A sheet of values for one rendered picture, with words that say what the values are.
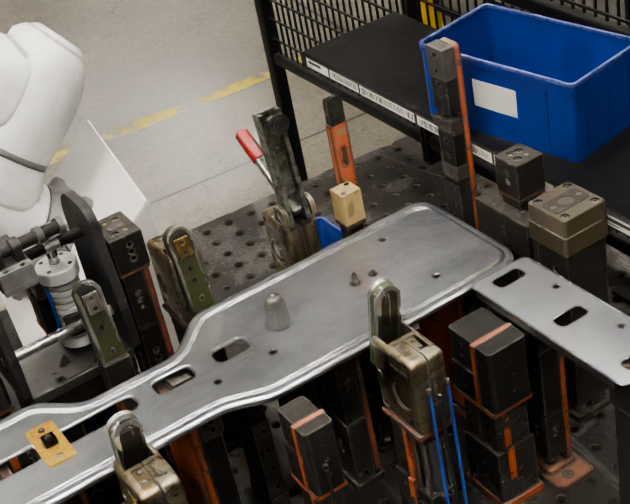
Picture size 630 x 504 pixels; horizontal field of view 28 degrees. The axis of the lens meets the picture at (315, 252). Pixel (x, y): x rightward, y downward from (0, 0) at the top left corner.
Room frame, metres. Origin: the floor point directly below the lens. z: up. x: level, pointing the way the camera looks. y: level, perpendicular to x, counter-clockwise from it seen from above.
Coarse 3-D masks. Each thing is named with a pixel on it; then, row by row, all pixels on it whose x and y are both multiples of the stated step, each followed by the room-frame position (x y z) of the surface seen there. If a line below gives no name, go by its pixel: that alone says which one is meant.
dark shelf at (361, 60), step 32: (352, 32) 2.18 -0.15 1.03; (384, 32) 2.15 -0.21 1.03; (416, 32) 2.12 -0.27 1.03; (320, 64) 2.08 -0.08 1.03; (352, 64) 2.05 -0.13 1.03; (384, 64) 2.02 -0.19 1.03; (416, 64) 1.99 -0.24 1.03; (384, 96) 1.91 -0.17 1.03; (416, 96) 1.87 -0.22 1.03; (544, 160) 1.59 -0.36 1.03; (608, 160) 1.55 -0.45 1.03; (608, 192) 1.47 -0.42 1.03; (608, 224) 1.43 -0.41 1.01
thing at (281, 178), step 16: (256, 112) 1.57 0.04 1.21; (272, 112) 1.57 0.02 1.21; (256, 128) 1.56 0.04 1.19; (272, 128) 1.53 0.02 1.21; (288, 128) 1.54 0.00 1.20; (272, 144) 1.56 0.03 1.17; (288, 144) 1.56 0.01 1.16; (272, 160) 1.54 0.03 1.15; (288, 160) 1.56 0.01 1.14; (272, 176) 1.55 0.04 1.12; (288, 176) 1.56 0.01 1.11; (288, 192) 1.55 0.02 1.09; (304, 192) 1.55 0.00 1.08; (288, 208) 1.53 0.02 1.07; (304, 208) 1.54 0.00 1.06
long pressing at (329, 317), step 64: (320, 256) 1.50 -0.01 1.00; (384, 256) 1.47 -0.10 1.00; (448, 256) 1.44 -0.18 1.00; (512, 256) 1.41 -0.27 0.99; (192, 320) 1.41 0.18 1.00; (256, 320) 1.38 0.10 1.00; (320, 320) 1.35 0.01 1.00; (128, 384) 1.30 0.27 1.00; (192, 384) 1.28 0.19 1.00; (256, 384) 1.25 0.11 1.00; (0, 448) 1.23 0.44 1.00
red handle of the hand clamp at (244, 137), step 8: (240, 136) 1.64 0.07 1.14; (248, 136) 1.64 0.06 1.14; (240, 144) 1.64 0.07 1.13; (248, 144) 1.63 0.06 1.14; (256, 144) 1.63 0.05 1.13; (248, 152) 1.62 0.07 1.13; (256, 152) 1.62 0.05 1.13; (256, 160) 1.61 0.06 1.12; (264, 160) 1.61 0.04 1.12; (264, 168) 1.60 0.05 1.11; (264, 176) 1.60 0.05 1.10; (272, 184) 1.58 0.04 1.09; (288, 200) 1.55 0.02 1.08; (296, 208) 1.54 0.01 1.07
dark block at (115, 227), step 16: (112, 224) 1.51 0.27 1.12; (128, 224) 1.51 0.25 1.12; (112, 240) 1.47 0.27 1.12; (128, 240) 1.48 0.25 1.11; (112, 256) 1.47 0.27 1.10; (128, 256) 1.48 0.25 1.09; (144, 256) 1.49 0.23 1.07; (128, 272) 1.47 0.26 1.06; (144, 272) 1.49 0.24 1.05; (128, 288) 1.47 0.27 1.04; (144, 288) 1.48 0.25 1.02; (144, 304) 1.48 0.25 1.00; (144, 320) 1.48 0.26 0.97; (160, 320) 1.49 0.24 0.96; (144, 336) 1.47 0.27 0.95; (160, 336) 1.48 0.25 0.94; (144, 352) 1.48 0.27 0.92; (160, 352) 1.48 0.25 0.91; (144, 368) 1.50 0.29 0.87
